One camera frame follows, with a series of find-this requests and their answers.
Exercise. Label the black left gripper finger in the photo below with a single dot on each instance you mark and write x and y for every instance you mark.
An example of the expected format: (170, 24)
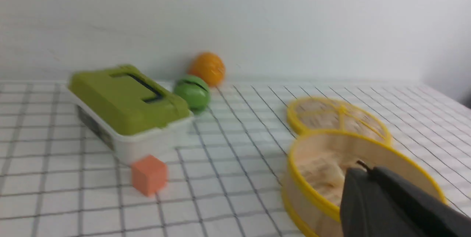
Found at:
(378, 202)

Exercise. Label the yellow-rimmed bamboo steamer tray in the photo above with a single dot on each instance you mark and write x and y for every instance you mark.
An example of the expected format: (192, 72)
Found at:
(312, 188)

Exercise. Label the yellow-rimmed bamboo steamer lid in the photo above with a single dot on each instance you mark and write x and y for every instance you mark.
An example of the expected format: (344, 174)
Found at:
(305, 115)

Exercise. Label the white grid-pattern tablecloth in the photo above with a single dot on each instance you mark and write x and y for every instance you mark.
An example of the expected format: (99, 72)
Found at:
(60, 180)

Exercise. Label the green striped ball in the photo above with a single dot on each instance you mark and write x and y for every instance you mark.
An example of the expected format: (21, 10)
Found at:
(195, 92)

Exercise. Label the orange fruit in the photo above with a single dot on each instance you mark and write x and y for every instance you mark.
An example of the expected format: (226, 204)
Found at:
(208, 67)

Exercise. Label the orange foam cube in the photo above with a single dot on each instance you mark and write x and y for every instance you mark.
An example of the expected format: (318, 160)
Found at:
(149, 175)

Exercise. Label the green-lidded white plastic box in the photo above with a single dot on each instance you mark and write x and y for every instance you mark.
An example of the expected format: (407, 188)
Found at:
(130, 113)

